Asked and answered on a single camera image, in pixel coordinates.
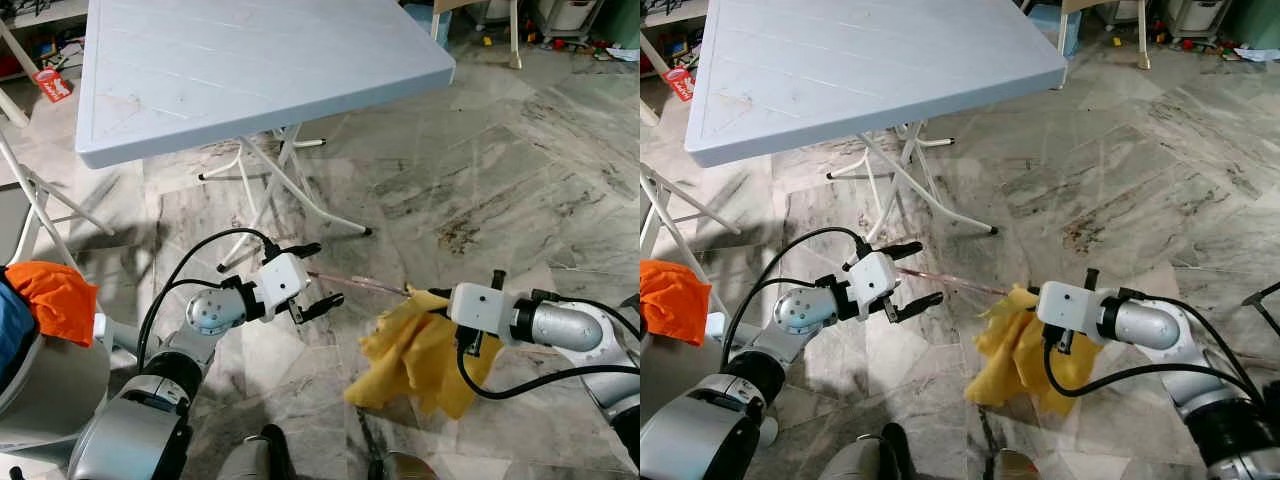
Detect black metal drying rack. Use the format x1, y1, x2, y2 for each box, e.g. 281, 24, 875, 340
1240, 280, 1280, 341

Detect orange cloth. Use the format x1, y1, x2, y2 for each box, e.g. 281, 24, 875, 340
640, 260, 709, 346
5, 260, 101, 348

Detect red snack packet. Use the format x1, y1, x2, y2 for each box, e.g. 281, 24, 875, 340
32, 68, 73, 103
662, 68, 698, 103

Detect pink plastic clothes hanger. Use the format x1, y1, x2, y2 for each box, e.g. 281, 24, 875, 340
305, 268, 411, 298
895, 266, 1011, 294

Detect yellow shirt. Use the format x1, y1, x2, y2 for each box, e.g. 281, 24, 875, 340
965, 285, 1101, 416
343, 287, 506, 419

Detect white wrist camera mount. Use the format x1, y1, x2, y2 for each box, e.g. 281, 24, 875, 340
448, 282, 516, 336
848, 252, 898, 311
258, 252, 311, 311
1037, 280, 1101, 336

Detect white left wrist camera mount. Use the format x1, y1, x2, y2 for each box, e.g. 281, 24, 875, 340
848, 252, 898, 311
258, 252, 311, 311

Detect light blue plastic box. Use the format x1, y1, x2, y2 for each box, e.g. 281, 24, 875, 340
405, 3, 441, 46
1028, 3, 1081, 56

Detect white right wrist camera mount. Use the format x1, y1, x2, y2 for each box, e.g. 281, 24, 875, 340
448, 282, 516, 336
1037, 280, 1101, 336

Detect robot right leg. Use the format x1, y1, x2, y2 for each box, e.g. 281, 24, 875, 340
990, 450, 1041, 480
378, 452, 441, 480

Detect beige plastic chair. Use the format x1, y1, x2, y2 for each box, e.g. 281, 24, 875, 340
1055, 0, 1151, 69
430, 0, 523, 69

